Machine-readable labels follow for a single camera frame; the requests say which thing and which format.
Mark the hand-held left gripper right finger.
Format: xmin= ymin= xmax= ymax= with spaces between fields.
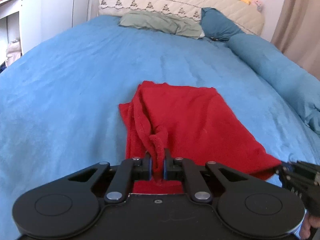
xmin=162 ymin=149 xmax=247 ymax=203

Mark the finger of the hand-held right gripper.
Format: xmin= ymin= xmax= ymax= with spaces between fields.
xmin=274 ymin=168 xmax=306 ymax=196
xmin=281 ymin=160 xmax=320 ymax=176

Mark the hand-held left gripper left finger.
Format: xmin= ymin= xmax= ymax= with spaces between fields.
xmin=67 ymin=151 xmax=153 ymax=204

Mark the red knit sweater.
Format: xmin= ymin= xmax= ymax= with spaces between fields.
xmin=118 ymin=80 xmax=283 ymax=195

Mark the person's right hand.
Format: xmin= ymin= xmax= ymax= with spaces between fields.
xmin=299 ymin=214 xmax=320 ymax=240

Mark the blue rolled duvet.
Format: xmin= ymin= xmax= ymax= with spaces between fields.
xmin=226 ymin=33 xmax=320 ymax=137

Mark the beige curtain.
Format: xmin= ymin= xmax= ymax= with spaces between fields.
xmin=271 ymin=0 xmax=320 ymax=81

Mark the green pillow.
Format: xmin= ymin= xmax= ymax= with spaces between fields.
xmin=118 ymin=10 xmax=206 ymax=40

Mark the teal pillow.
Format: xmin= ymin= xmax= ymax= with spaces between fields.
xmin=200 ymin=7 xmax=245 ymax=42

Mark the white cloth bag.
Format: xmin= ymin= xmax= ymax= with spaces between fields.
xmin=5 ymin=39 xmax=22 ymax=67

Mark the white and grey wardrobe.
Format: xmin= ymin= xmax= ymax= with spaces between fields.
xmin=40 ymin=0 xmax=103 ymax=43

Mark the white desk with shelves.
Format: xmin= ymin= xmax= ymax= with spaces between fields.
xmin=0 ymin=0 xmax=42 ymax=67

